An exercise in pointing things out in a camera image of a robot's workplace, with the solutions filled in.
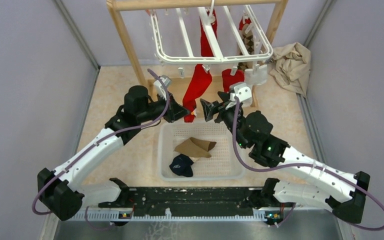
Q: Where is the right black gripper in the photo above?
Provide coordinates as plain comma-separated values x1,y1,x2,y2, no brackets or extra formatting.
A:
201,90,249,149

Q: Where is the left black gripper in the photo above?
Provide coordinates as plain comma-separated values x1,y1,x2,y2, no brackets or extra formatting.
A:
137,90,191,123

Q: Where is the tan brown sock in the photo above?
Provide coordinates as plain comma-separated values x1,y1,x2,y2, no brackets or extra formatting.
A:
174,137,217,163

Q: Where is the navy santa sock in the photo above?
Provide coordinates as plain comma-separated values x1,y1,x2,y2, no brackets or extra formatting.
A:
169,154,194,178

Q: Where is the white plastic basket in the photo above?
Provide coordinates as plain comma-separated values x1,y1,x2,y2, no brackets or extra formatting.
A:
156,120,245,182

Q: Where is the white clip drying hanger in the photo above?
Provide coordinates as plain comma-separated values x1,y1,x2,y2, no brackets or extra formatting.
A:
150,0,274,74

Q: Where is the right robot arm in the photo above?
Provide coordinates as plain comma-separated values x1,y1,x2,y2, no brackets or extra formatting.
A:
200,91,370,224

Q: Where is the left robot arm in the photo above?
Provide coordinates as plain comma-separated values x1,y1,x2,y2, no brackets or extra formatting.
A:
31,85,190,221

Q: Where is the wooden hanger stand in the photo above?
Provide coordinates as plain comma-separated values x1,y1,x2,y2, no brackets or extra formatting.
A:
106,0,288,90

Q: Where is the white sock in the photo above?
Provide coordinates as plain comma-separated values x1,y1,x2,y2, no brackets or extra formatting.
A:
244,64,268,88

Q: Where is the brown argyle sock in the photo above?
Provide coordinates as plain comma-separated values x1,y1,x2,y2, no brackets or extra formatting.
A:
238,15,255,71

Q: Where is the beige crumpled cloth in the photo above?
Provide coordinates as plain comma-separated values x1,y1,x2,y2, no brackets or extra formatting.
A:
269,42,311,97

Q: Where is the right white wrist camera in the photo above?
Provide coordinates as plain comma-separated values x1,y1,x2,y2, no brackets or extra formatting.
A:
226,81,253,109

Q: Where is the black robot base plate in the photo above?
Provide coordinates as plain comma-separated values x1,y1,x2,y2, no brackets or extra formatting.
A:
98,187,287,225

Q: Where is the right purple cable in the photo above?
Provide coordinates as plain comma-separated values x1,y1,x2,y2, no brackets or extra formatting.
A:
231,96,384,232

